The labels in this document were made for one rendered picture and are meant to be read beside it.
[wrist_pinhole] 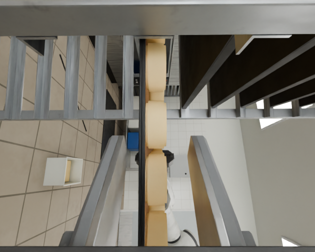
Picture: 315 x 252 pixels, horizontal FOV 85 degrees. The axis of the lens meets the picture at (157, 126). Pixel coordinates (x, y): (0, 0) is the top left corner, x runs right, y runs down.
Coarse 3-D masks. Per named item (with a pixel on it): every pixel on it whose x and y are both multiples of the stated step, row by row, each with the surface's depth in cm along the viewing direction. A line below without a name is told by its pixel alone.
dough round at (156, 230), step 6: (150, 210) 18; (156, 210) 18; (162, 210) 18; (150, 216) 16; (156, 216) 16; (162, 216) 16; (150, 222) 16; (156, 222) 16; (162, 222) 16; (150, 228) 15; (156, 228) 15; (162, 228) 15; (150, 234) 15; (156, 234) 15; (162, 234) 15; (150, 240) 15; (156, 240) 15; (162, 240) 15
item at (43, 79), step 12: (48, 48) 57; (48, 60) 57; (36, 72) 54; (48, 72) 56; (36, 84) 53; (48, 84) 56; (36, 96) 53; (48, 96) 55; (36, 108) 53; (48, 108) 55
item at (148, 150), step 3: (147, 90) 20; (147, 93) 20; (147, 96) 20; (147, 99) 20; (147, 102) 20; (147, 147) 20; (147, 150) 20; (150, 150) 27; (147, 153) 20; (147, 204) 19; (147, 207) 19; (147, 210) 19
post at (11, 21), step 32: (0, 0) 10; (32, 0) 10; (64, 0) 10; (96, 0) 10; (128, 0) 10; (160, 0) 10; (192, 0) 10; (224, 0) 10; (256, 0) 10; (288, 0) 10; (0, 32) 12; (32, 32) 12; (64, 32) 13; (96, 32) 13; (128, 32) 13; (160, 32) 13; (192, 32) 13; (224, 32) 13; (256, 32) 13; (288, 32) 13
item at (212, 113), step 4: (208, 84) 54; (208, 88) 54; (208, 92) 54; (208, 96) 54; (208, 100) 54; (208, 104) 54; (208, 108) 54; (212, 108) 55; (216, 108) 55; (208, 112) 54; (212, 112) 55; (216, 112) 55; (208, 116) 54; (212, 116) 55; (216, 116) 55
